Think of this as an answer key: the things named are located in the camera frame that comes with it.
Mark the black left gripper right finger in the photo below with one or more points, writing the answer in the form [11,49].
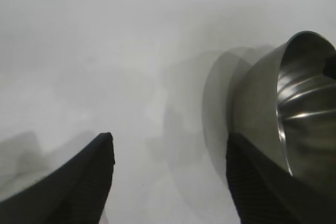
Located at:
[262,195]

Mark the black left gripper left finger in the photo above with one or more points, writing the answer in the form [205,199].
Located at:
[68,187]

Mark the stainless steel mixing bowl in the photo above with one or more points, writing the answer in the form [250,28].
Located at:
[262,98]

